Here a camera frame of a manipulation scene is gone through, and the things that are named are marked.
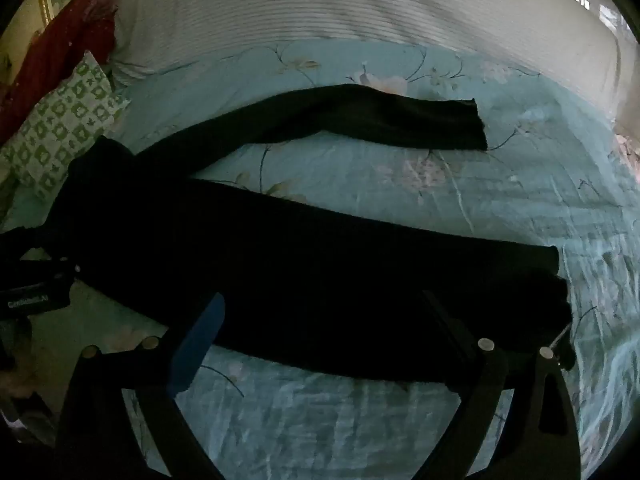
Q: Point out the black pants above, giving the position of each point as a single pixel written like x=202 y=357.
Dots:
x=300 y=285

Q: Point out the green patterned pillow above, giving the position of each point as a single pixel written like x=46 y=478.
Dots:
x=65 y=120

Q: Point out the white striped blanket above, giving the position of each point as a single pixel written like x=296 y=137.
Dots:
x=350 y=5

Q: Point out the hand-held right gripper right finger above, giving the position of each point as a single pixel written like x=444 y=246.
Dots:
x=481 y=362

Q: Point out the teal floral bedsheet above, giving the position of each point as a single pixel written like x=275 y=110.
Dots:
x=400 y=185

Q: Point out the red cloth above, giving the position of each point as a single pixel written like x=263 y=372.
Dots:
x=55 y=55

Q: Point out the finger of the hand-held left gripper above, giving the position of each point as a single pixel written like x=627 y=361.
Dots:
x=67 y=266

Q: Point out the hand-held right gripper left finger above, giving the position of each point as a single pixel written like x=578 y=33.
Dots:
x=199 y=345

